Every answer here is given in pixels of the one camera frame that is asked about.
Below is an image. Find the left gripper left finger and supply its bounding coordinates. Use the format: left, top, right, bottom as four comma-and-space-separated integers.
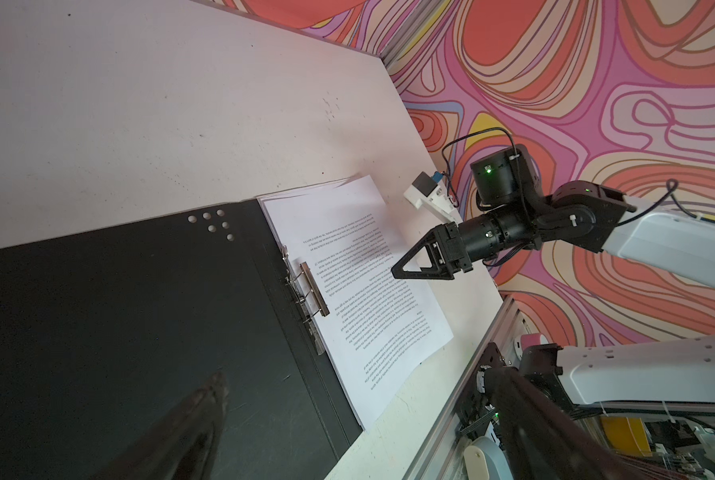
92, 371, 229, 479

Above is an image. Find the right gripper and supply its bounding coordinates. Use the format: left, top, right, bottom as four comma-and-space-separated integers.
391, 144, 635, 280

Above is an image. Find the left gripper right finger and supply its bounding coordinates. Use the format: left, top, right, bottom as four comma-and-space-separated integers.
483, 367, 639, 479

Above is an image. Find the printed paper sheet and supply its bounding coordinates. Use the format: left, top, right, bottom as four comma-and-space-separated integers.
260, 176, 453, 430

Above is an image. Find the red folder with black interior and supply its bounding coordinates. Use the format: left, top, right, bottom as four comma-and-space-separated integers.
0, 200, 361, 479

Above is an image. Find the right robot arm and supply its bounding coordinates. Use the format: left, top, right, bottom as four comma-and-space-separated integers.
417, 144, 715, 347

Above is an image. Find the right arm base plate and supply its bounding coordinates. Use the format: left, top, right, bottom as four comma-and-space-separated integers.
455, 342, 507, 440

